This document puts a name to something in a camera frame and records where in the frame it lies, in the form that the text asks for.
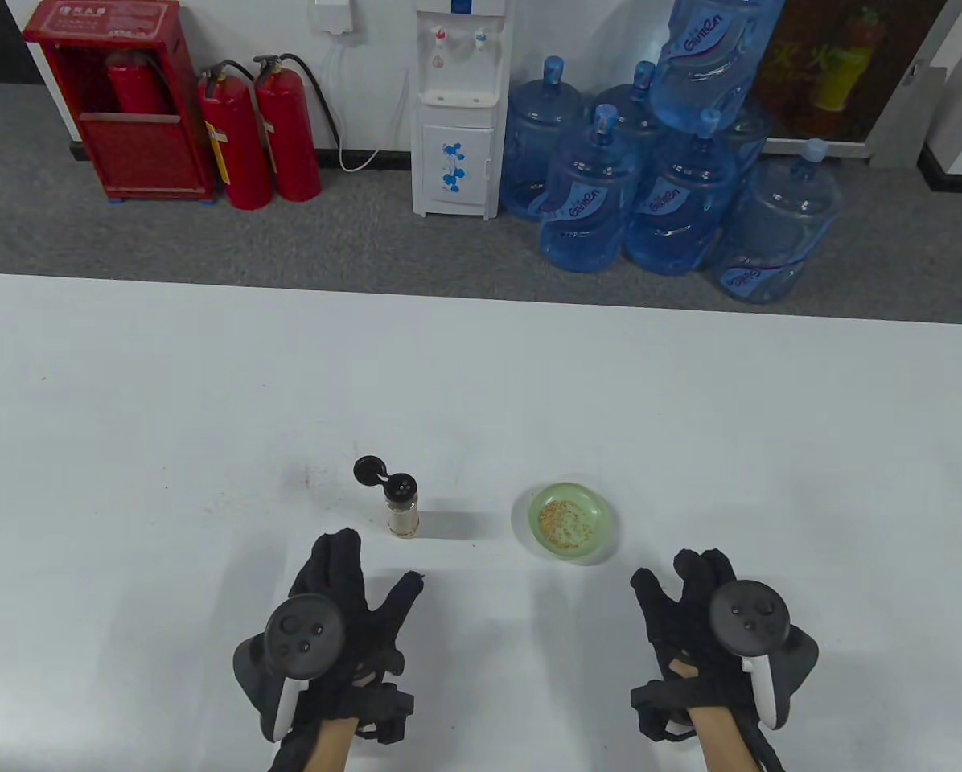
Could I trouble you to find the black wrist mount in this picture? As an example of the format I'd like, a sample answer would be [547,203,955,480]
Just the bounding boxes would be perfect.
[355,682,416,745]
[630,680,697,742]

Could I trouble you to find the person's left forearm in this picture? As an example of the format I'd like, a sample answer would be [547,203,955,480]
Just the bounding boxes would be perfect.
[300,716,361,772]

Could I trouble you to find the stack of blue water bottles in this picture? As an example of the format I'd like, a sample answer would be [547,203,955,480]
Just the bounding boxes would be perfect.
[500,0,845,306]

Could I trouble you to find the black white controller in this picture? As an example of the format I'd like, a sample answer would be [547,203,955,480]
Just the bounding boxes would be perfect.
[707,579,820,731]
[233,593,347,745]

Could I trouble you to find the black right wrist mount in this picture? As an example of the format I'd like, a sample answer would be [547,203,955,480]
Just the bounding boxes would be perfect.
[630,680,697,742]

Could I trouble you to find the person's left hand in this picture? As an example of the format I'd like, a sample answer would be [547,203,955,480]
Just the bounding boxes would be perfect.
[300,528,426,722]

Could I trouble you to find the black white right controller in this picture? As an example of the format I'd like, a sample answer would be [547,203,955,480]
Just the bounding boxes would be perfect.
[707,579,820,731]

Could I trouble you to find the person's right hand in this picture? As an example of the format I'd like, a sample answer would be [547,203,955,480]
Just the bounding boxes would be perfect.
[630,548,754,712]

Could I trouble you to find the person's right forearm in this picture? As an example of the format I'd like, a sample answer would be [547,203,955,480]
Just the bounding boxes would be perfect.
[686,704,759,772]

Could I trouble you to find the white wall box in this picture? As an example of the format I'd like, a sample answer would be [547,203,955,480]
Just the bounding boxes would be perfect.
[313,0,356,35]

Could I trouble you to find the white sesame seeds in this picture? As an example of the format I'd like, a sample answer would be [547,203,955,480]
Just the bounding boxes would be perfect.
[537,499,597,550]

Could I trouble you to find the green seasoning dish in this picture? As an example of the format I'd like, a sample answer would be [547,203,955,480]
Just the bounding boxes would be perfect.
[511,481,619,566]

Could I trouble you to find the red fire extinguisher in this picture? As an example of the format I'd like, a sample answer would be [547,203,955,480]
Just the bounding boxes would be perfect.
[105,50,173,116]
[253,53,343,203]
[198,60,273,211]

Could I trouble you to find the clear seasoning bottle black cap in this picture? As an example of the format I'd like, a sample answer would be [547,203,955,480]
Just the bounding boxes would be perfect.
[353,455,422,539]

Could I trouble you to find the black left wrist mount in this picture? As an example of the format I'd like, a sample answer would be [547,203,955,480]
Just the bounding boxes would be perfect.
[355,682,416,745]

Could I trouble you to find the red fire extinguisher cabinet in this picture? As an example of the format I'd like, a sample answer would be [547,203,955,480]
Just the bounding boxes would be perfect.
[23,0,218,203]

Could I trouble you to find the dark framed poster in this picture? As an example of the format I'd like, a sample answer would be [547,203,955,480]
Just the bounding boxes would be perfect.
[753,0,932,144]

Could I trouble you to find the white power cable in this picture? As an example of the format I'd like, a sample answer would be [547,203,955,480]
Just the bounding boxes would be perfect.
[324,32,410,172]

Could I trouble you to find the white water dispenser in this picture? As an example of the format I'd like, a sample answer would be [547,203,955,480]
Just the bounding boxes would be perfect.
[411,0,515,220]

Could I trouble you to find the black white left controller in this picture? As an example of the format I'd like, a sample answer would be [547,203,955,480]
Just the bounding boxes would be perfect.
[233,593,347,745]

